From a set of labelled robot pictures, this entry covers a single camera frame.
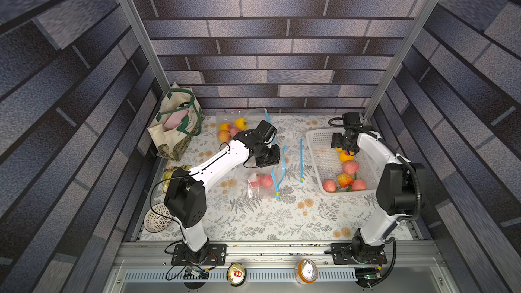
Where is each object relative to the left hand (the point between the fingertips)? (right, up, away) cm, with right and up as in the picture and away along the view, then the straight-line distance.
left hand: (282, 160), depth 81 cm
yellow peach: (-29, +15, +26) cm, 41 cm away
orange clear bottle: (+6, -32, -20) cm, 38 cm away
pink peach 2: (-6, -8, -2) cm, 10 cm away
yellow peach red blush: (+32, 0, +14) cm, 35 cm away
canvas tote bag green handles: (-47, +17, +11) cm, 51 cm away
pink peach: (-11, -11, +5) cm, 17 cm away
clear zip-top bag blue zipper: (-15, +21, +38) cm, 45 cm away
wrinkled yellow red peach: (+28, -10, +6) cm, 31 cm away
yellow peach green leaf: (-20, +16, +27) cm, 37 cm away
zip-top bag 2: (+9, -3, +19) cm, 21 cm away
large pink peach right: (+33, -4, +9) cm, 34 cm away
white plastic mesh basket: (+25, -5, +18) cm, 32 cm away
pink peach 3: (+21, -12, +4) cm, 25 cm away
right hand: (+29, +7, +13) cm, 33 cm away
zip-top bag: (-2, -5, +5) cm, 8 cm away
